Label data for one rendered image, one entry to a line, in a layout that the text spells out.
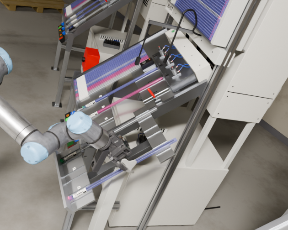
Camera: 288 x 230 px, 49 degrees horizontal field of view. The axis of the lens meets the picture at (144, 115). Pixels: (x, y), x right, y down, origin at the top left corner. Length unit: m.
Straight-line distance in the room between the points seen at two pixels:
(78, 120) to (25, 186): 1.36
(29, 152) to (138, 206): 1.15
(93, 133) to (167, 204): 1.15
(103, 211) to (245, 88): 0.95
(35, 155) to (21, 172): 1.41
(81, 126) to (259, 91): 1.03
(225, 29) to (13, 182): 1.70
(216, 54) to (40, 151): 0.88
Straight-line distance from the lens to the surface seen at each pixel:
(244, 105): 1.77
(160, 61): 1.74
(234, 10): 1.44
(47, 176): 2.44
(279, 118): 4.28
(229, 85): 1.64
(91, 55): 2.45
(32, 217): 2.21
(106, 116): 1.70
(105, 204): 1.61
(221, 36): 1.46
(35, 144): 1.06
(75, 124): 1.06
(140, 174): 1.84
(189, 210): 2.27
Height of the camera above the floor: 1.76
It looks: 31 degrees down
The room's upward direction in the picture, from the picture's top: 21 degrees clockwise
